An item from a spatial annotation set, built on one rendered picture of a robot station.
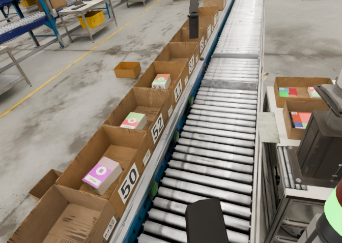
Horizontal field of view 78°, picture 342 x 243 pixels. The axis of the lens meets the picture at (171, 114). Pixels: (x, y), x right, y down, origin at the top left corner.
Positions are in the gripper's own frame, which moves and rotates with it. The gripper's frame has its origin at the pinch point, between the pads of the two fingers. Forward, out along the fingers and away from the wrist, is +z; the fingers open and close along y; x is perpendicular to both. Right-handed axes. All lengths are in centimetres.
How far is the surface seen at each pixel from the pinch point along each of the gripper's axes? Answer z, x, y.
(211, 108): 83, -14, 57
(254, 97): 81, -49, 68
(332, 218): -3, -12, -66
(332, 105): 32, -55, -5
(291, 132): 73, -60, 20
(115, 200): 59, 34, -33
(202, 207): 2, 0, -62
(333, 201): -5, -12, -65
